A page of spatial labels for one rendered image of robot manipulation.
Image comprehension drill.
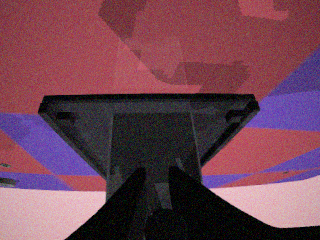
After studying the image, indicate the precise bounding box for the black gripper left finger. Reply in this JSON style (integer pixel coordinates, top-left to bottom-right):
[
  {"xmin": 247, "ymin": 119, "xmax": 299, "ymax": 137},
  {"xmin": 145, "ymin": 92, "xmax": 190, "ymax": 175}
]
[{"xmin": 65, "ymin": 167, "xmax": 147, "ymax": 240}]

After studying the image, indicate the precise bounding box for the grey ring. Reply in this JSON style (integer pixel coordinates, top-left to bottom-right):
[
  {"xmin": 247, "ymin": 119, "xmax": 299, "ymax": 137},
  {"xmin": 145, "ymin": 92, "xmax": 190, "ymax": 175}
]
[{"xmin": 0, "ymin": 177, "xmax": 16, "ymax": 188}]

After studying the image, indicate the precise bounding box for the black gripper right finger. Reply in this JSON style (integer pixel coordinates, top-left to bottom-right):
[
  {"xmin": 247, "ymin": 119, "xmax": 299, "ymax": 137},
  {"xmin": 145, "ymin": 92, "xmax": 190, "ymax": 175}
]
[{"xmin": 169, "ymin": 167, "xmax": 320, "ymax": 240}]

